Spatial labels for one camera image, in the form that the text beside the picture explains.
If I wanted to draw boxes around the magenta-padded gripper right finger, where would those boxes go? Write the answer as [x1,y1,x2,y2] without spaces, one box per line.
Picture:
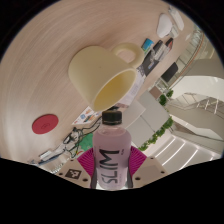
[128,145,169,189]

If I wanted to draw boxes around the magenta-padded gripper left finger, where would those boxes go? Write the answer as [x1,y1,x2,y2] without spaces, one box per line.
[54,147,98,190]

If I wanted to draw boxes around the pink drink bottle black cap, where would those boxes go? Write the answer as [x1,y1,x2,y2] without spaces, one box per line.
[92,110,132,191]

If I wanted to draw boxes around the white cabinet topped with plants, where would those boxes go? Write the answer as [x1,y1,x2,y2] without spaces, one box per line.
[128,94,175,153]

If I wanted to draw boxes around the ceiling light strips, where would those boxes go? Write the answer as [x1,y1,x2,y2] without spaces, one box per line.
[156,136,201,168]

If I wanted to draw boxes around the colourful sticker card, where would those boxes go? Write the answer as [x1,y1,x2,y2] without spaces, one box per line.
[72,106,103,126]

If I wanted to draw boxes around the white chair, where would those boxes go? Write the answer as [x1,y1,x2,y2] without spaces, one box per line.
[120,99,147,130]

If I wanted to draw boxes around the flat round red coaster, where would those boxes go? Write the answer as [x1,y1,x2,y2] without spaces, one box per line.
[31,113,60,135]

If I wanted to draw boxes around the small potted plant planter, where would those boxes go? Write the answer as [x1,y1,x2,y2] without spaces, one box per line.
[158,89,174,107]

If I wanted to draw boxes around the pale yellow mug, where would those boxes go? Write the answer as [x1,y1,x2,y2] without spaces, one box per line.
[67,42,146,113]

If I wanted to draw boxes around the black chair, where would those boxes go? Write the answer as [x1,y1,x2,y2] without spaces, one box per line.
[160,62,179,84]

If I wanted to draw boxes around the black flat device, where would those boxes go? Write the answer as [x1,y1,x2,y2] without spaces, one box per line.
[136,49,158,78]

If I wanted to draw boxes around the small blue item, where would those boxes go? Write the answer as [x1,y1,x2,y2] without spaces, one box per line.
[141,38,155,53]

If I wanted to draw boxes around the dark red phone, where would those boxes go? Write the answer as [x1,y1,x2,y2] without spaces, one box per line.
[164,37,174,48]

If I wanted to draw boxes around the white computer mouse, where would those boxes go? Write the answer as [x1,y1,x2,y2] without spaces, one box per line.
[156,13,174,39]

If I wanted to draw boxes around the white power strip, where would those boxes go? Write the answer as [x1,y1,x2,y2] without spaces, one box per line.
[168,5,185,32]

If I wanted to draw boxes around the black cable bundle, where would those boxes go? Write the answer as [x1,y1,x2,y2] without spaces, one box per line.
[61,121,101,154]

